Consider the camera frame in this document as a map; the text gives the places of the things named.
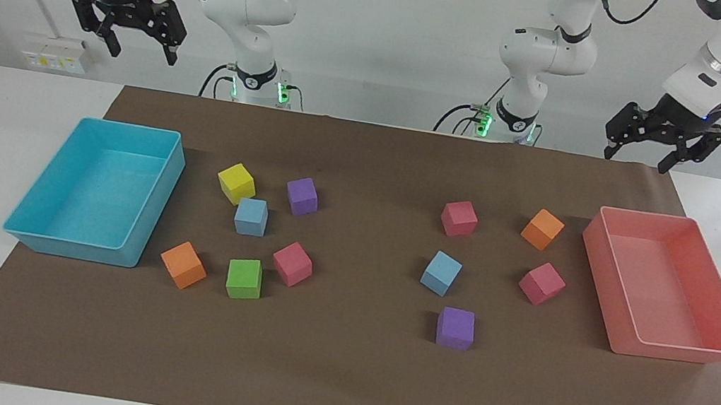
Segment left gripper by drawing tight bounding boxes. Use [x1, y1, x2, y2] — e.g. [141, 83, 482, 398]
[599, 84, 721, 183]

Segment orange foam block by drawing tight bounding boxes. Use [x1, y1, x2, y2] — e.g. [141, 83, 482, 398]
[518, 206, 568, 254]
[156, 237, 212, 293]

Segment pink plastic bin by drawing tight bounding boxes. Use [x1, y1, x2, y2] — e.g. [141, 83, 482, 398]
[565, 202, 721, 370]

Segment light blue plastic bin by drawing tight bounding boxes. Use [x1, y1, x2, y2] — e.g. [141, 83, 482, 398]
[0, 107, 191, 275]

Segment yellow foam block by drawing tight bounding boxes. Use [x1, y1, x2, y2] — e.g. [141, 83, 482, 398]
[213, 160, 260, 209]

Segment pink foam block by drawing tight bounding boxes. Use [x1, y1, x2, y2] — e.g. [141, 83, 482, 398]
[269, 238, 317, 290]
[438, 196, 481, 241]
[516, 258, 570, 310]

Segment blue foam block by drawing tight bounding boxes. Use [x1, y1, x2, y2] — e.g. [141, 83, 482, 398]
[231, 196, 271, 240]
[418, 248, 466, 300]

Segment purple foam block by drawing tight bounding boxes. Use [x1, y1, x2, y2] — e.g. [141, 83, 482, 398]
[282, 174, 322, 219]
[433, 305, 479, 353]

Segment green foam block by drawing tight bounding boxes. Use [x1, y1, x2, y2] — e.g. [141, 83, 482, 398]
[223, 255, 266, 304]

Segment white wall socket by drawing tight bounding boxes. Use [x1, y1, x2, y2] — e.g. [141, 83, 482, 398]
[18, 30, 97, 78]

